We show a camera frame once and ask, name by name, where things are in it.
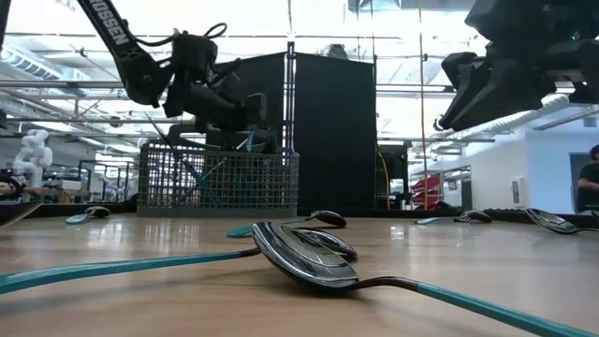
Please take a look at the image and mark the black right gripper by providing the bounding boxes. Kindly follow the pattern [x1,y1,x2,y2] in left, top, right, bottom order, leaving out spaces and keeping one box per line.
[437,0,599,133]

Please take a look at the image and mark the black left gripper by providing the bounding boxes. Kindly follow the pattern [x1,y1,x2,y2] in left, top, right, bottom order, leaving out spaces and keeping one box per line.
[161,57,270,134]

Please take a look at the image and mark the thin teal-handled black utensil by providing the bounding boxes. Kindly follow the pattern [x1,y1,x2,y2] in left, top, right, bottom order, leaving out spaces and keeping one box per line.
[143,110,222,208]

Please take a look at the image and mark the small teal-handled black spoon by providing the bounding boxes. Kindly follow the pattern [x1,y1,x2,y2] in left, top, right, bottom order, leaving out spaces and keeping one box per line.
[226,209,348,239]
[415,209,493,226]
[64,204,112,226]

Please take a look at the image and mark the large teal-handled black spoon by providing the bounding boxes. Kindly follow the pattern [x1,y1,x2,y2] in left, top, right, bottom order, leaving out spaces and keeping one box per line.
[0,227,360,296]
[523,207,599,236]
[251,220,599,337]

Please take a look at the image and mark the grey mesh cutlery basket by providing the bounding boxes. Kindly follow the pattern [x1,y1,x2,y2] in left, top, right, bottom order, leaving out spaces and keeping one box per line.
[137,122,300,219]

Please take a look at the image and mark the thin yellow vertical pole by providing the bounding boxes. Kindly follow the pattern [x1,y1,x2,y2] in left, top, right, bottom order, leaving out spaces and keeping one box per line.
[417,0,429,211]

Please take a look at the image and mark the black cabinet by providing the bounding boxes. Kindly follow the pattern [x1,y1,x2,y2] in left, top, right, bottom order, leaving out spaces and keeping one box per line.
[376,142,410,211]

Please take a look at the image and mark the red storage bins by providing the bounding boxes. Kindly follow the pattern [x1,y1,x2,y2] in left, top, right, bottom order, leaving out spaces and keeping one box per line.
[409,171,445,211]

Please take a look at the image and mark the person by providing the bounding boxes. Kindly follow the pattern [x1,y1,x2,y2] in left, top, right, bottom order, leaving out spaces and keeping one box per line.
[574,143,599,214]

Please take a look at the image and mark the grey horizontal beam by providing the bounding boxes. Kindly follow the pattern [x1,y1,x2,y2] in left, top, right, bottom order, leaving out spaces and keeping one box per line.
[0,79,599,95]

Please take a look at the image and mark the wooden workbench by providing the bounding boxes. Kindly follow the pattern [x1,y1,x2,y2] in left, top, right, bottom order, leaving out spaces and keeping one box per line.
[0,184,91,205]

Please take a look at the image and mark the black metal post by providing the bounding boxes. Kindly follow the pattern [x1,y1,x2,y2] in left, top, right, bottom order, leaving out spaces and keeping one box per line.
[284,40,297,151]

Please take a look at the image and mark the white ribbed air duct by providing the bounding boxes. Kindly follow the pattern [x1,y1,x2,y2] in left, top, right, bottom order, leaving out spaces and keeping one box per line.
[460,92,576,138]

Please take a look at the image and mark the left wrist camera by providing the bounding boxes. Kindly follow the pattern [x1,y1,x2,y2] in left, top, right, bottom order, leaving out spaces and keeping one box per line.
[171,31,220,84]

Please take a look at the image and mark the black ceiling cable reel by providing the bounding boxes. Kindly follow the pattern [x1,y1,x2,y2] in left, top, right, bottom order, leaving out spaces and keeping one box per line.
[325,42,350,60]

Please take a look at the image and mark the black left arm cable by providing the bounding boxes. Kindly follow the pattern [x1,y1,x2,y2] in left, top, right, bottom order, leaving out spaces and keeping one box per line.
[125,21,229,49]

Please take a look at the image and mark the white wall box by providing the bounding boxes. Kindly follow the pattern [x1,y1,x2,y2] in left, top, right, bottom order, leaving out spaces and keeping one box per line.
[509,176,527,208]

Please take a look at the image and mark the yellow cable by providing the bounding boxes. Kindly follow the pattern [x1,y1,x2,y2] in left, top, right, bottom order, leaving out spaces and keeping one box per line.
[377,150,392,211]

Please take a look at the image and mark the black table edge rail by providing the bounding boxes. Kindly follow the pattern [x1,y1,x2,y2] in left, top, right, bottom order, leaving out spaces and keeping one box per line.
[18,201,599,230]

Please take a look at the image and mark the silver air duct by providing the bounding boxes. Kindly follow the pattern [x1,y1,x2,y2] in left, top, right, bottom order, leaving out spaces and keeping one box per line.
[0,33,91,83]

